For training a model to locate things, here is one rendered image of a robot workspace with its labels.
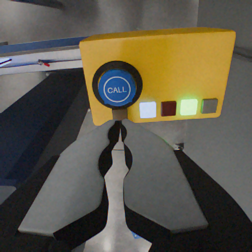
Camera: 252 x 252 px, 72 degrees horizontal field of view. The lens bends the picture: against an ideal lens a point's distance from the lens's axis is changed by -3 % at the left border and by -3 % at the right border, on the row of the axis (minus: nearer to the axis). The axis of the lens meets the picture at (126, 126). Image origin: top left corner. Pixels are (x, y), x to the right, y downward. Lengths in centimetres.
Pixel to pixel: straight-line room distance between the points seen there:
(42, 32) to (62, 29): 13
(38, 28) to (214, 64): 125
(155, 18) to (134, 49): 109
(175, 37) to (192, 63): 3
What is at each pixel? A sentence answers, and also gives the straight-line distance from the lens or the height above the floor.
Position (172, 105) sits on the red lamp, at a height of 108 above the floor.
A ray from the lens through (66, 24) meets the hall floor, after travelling 131.
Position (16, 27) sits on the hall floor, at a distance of 144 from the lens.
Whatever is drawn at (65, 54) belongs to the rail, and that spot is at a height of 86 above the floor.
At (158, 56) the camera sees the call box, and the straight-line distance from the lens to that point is 20.
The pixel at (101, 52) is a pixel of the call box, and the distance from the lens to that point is 20.
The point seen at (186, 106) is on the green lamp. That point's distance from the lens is 22.
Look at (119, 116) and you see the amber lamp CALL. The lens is 21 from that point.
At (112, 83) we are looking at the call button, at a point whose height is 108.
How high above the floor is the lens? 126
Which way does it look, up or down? 59 degrees down
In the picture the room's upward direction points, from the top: 179 degrees clockwise
